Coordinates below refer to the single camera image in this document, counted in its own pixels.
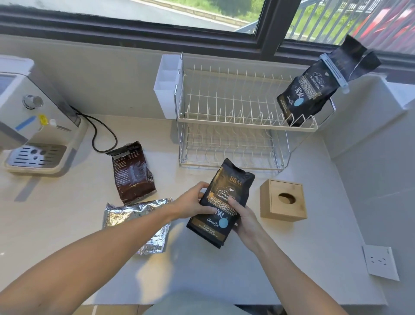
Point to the white espresso machine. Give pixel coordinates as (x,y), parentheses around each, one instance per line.
(32,123)

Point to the wooden tissue box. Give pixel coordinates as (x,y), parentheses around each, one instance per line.
(285,211)

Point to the grey metal stair railing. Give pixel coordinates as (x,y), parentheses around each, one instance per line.
(246,30)

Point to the person's right forearm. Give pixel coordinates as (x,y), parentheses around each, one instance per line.
(298,282)

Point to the dark brown coffee bag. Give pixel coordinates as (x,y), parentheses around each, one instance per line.
(133,175)

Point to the white countertop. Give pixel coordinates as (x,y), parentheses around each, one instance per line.
(291,259)

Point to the person's left forearm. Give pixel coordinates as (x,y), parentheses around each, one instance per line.
(97,259)

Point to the person's left hand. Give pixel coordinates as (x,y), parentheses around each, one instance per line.
(188,204)

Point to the person's right hand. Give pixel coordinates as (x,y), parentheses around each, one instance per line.
(248,227)

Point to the white plastic cutlery holder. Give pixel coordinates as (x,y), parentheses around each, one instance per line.
(167,87)

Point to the silver foil bag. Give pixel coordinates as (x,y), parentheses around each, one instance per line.
(129,214)

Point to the dark window frame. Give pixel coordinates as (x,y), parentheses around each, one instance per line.
(272,26)

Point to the red machine outdoors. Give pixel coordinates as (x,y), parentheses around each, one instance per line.
(389,26)

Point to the white wall socket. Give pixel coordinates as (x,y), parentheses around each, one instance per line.
(381,263)

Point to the pale green shirt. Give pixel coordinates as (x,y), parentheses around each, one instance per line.
(191,305)

